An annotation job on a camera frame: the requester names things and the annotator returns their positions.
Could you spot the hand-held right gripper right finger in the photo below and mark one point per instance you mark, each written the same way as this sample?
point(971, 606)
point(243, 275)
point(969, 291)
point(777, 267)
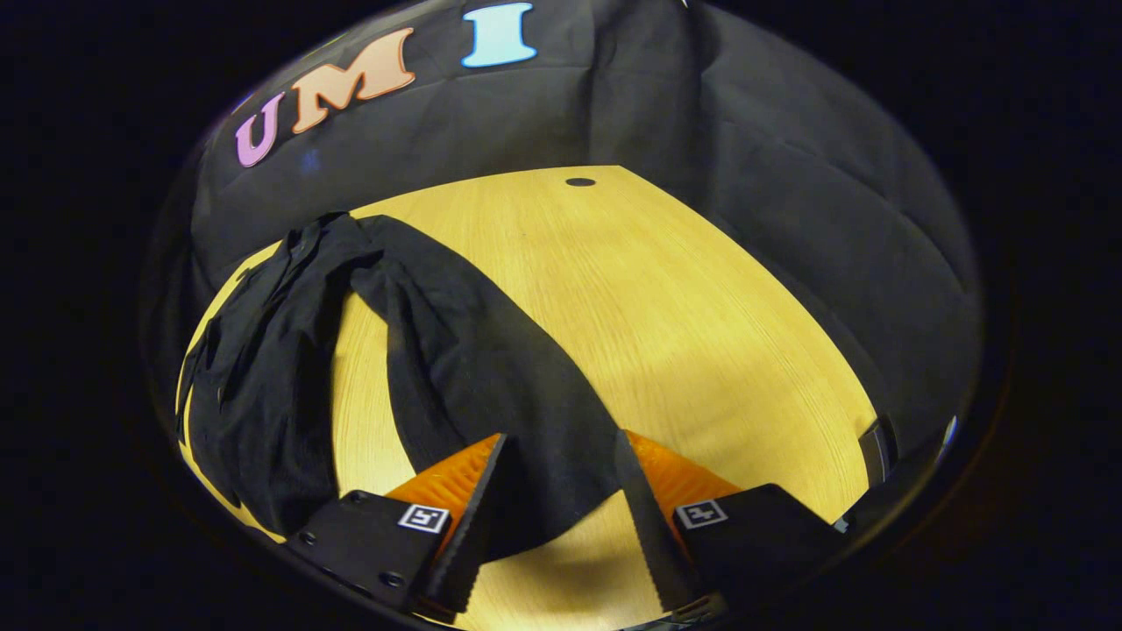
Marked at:
point(653, 526)

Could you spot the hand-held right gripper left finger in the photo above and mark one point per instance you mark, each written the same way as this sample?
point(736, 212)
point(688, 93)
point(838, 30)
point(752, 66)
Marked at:
point(473, 526)

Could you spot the black buttoned garment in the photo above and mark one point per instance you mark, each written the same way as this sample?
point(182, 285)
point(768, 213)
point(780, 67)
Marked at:
point(473, 368)

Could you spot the black backdrop cloth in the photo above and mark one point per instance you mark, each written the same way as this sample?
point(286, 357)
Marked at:
point(701, 105)

